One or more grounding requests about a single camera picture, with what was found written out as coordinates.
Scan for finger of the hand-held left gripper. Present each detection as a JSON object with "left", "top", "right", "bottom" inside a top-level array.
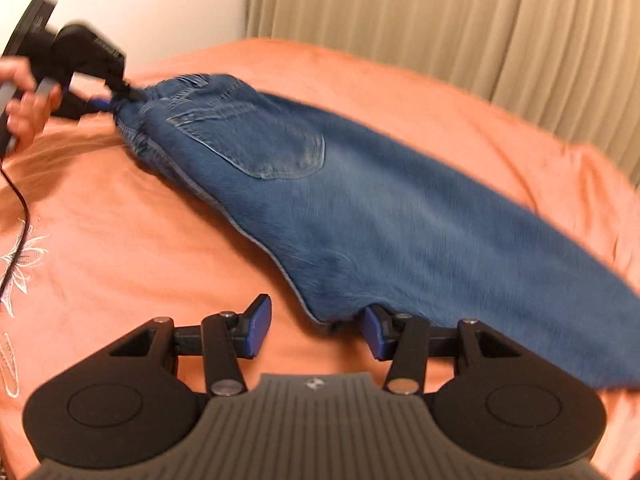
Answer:
[
  {"left": 102, "top": 75, "right": 146, "bottom": 103},
  {"left": 50, "top": 85, "right": 113, "bottom": 121}
]

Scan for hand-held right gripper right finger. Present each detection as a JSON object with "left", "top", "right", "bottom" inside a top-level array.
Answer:
[{"left": 361, "top": 305, "right": 523, "bottom": 395}]

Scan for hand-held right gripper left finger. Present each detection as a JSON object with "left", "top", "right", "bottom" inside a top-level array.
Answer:
[{"left": 107, "top": 294, "right": 273, "bottom": 397}]

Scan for blue denim pants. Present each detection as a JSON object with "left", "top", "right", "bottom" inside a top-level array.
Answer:
[{"left": 111, "top": 74, "right": 640, "bottom": 391}]

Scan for person's left hand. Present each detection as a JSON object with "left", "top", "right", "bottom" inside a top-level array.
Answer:
[{"left": 0, "top": 55, "right": 63, "bottom": 143}]

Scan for orange bed sheet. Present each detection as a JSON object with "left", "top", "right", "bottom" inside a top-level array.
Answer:
[{"left": 0, "top": 37, "right": 640, "bottom": 480}]

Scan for beige pleated curtain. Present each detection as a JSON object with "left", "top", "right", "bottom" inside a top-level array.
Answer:
[{"left": 245, "top": 0, "right": 640, "bottom": 186}]

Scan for black cable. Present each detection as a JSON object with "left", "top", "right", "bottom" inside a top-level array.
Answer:
[{"left": 0, "top": 157, "right": 30, "bottom": 306}]

